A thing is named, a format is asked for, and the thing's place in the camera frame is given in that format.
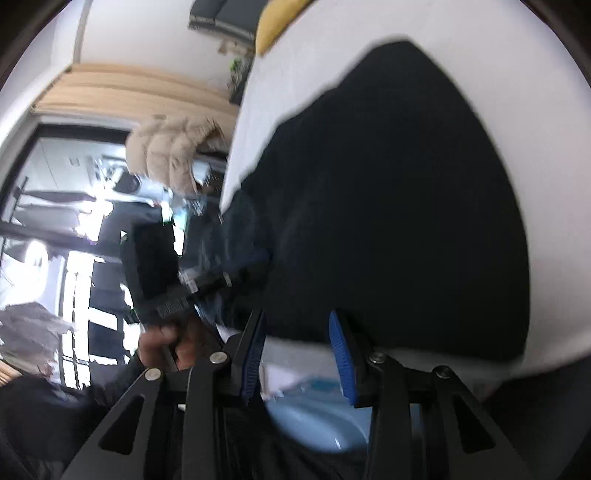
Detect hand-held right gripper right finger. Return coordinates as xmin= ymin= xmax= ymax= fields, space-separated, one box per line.
xmin=329 ymin=310 xmax=539 ymax=480

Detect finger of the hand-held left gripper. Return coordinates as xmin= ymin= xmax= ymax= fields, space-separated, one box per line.
xmin=180 ymin=250 xmax=274 ymax=302

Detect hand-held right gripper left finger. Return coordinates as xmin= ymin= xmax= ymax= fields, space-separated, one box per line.
xmin=60 ymin=308 xmax=269 ymax=480

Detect black denim pants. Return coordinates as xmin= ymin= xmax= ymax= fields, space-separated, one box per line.
xmin=185 ymin=41 xmax=531 ymax=363

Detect person's left forearm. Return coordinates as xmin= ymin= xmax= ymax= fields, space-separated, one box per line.
xmin=0 ymin=355 xmax=153 ymax=480

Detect person's left hand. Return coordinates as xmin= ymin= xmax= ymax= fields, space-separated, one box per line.
xmin=139 ymin=318 xmax=223 ymax=372

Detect light blue cloth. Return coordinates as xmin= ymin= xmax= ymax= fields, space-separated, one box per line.
xmin=265 ymin=376 xmax=370 ymax=453

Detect beige puffer jacket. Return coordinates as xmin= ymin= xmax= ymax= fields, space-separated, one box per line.
xmin=126 ymin=115 xmax=228 ymax=197

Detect grey hanging cloth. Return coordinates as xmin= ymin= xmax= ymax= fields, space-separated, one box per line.
xmin=0 ymin=302 xmax=77 ymax=374

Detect yellow pillow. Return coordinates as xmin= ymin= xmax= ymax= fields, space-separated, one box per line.
xmin=255 ymin=0 xmax=315 ymax=57

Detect bed with white sheet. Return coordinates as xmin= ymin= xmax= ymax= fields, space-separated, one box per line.
xmin=219 ymin=0 xmax=591 ymax=402

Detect black glass door frame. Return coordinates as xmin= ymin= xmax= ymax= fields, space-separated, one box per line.
xmin=0 ymin=122 xmax=185 ymax=384

